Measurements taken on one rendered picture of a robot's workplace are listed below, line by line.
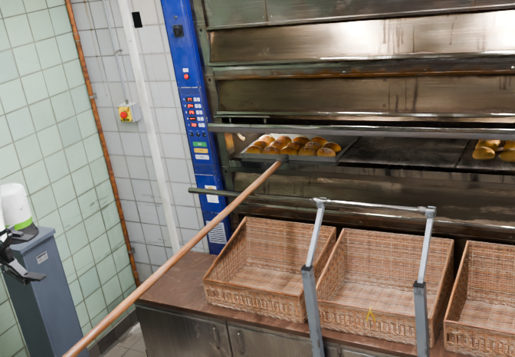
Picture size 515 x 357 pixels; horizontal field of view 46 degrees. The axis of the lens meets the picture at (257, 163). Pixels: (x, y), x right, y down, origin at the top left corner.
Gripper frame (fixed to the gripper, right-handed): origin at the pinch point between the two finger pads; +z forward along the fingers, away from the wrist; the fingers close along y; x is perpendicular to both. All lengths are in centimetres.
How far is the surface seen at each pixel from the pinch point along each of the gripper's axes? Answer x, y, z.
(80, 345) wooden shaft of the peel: -1.1, 31.4, 7.5
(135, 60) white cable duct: -153, -27, -76
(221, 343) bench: -100, 109, -14
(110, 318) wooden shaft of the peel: -15.7, 31.1, 7.4
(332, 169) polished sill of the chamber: -154, 33, 34
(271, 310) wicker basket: -104, 87, 16
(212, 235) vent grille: -151, 78, -45
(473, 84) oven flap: -155, -9, 101
